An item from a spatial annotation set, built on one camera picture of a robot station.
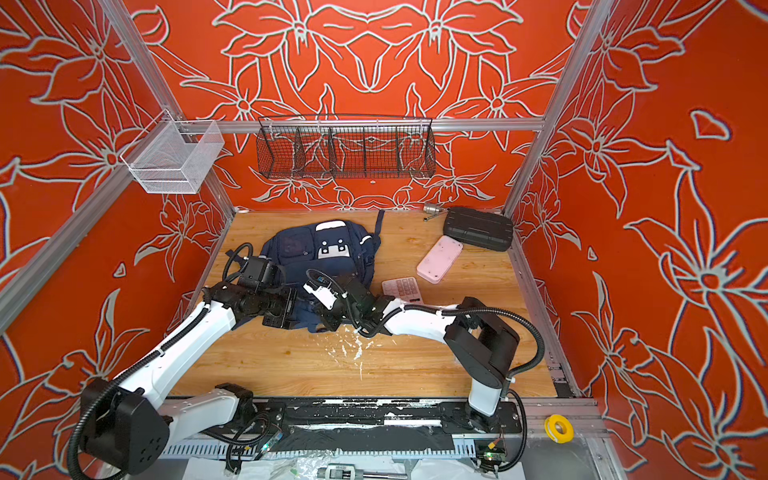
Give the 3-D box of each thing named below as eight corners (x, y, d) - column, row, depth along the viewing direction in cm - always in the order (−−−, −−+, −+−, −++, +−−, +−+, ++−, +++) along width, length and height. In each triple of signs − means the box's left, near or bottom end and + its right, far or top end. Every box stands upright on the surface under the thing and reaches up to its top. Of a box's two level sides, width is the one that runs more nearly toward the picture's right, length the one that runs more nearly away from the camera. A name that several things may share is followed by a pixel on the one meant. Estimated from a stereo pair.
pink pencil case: (413, 274, 102) (414, 270, 100) (440, 237, 113) (441, 233, 111) (437, 287, 99) (438, 283, 97) (463, 248, 109) (464, 244, 108)
